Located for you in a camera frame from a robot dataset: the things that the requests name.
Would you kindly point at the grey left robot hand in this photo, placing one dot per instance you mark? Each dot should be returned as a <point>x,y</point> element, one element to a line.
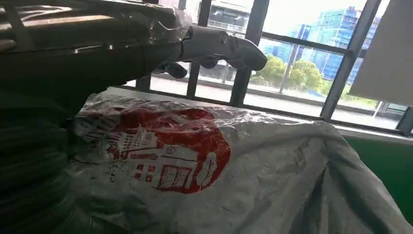
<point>80,48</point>

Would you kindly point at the grey parcel with red print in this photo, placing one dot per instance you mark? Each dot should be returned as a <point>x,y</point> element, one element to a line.
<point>258,181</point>

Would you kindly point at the green trees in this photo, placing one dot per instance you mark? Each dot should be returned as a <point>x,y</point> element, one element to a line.
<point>303,74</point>

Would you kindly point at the blue glass building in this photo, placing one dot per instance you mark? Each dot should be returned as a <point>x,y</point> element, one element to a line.
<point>335,25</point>

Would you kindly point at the grey roller blind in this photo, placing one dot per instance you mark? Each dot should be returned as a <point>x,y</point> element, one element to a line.
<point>390,51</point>

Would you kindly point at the green conveyor belt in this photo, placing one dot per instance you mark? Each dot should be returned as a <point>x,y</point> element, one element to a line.
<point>393,171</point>

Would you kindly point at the dark window frame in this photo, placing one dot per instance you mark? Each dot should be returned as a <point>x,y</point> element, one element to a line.
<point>348,58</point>

